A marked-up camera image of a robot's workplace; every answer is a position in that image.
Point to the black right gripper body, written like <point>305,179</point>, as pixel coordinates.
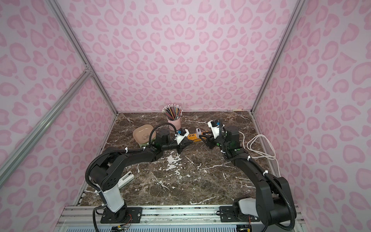
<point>212,140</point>

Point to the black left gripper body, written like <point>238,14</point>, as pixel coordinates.
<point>179,144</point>

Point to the orange power strip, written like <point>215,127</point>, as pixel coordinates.
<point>195,137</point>

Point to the white USB charger adapter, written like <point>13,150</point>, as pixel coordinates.
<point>198,132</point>

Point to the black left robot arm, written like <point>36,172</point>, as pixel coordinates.
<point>105,171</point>

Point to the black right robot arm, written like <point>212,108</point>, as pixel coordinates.
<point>274,201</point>

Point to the beige scale bowl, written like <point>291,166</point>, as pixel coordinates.
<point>141,135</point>

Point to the pink metal pencil bucket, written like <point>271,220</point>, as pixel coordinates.
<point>176,122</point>

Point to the bundle of coloured pencils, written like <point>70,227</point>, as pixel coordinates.
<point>172,111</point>

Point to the white object near left base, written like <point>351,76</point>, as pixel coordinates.
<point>125,179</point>

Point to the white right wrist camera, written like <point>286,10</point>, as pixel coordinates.
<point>216,127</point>

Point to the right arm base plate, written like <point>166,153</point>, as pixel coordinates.
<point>233,214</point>

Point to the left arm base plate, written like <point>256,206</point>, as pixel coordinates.
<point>122,216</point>

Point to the aluminium mounting rail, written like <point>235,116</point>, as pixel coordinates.
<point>191,218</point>

